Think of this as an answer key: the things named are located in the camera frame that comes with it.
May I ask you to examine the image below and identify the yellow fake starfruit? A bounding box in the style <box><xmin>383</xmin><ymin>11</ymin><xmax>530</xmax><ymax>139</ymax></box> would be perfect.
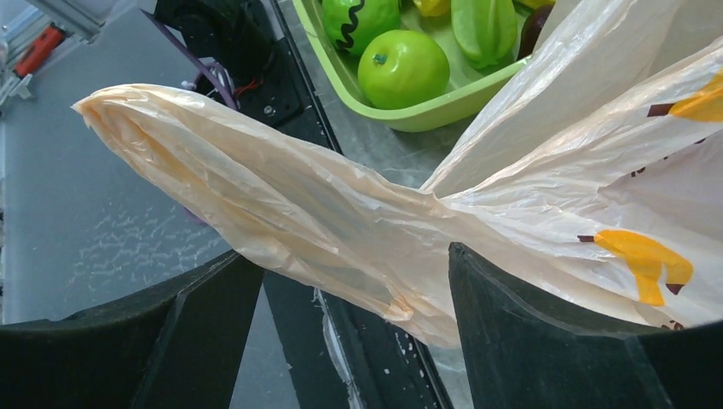
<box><xmin>413</xmin><ymin>0</ymin><xmax>451</xmax><ymax>17</ymax></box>

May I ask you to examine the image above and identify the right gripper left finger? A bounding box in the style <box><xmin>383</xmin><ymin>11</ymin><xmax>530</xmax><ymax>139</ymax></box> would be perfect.
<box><xmin>1</xmin><ymin>251</ymin><xmax>264</xmax><ymax>408</ymax></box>

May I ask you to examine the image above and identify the small fake watermelon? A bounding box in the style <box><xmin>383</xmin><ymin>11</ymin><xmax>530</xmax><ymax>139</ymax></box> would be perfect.
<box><xmin>321</xmin><ymin>0</ymin><xmax>401</xmax><ymax>56</ymax></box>

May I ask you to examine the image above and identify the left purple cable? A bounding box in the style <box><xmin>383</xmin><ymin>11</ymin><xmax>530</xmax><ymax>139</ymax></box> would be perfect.
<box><xmin>141</xmin><ymin>8</ymin><xmax>239</xmax><ymax>227</ymax></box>

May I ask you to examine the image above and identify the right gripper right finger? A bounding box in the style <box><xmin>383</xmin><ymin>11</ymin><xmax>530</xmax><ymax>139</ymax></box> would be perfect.
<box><xmin>448</xmin><ymin>242</ymin><xmax>722</xmax><ymax>408</ymax></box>

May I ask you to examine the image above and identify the dark maroon fake fig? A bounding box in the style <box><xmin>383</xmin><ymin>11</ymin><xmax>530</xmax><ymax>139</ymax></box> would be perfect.
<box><xmin>518</xmin><ymin>3</ymin><xmax>554</xmax><ymax>60</ymax></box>

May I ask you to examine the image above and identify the bright green fake apple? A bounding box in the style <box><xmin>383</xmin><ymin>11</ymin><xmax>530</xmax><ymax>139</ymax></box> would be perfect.
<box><xmin>357</xmin><ymin>29</ymin><xmax>451</xmax><ymax>110</ymax></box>

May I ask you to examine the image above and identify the green fake starfruit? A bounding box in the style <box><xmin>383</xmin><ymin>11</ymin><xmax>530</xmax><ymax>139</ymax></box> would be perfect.
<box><xmin>451</xmin><ymin>0</ymin><xmax>518</xmax><ymax>70</ymax></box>

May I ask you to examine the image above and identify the green plastic fruit bin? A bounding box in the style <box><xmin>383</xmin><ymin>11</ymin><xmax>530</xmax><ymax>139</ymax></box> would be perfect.
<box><xmin>291</xmin><ymin>0</ymin><xmax>535</xmax><ymax>134</ymax></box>

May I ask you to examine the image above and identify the translucent orange plastic bag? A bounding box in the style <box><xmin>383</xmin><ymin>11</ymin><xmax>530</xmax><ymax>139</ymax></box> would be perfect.
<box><xmin>74</xmin><ymin>1</ymin><xmax>722</xmax><ymax>348</ymax></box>

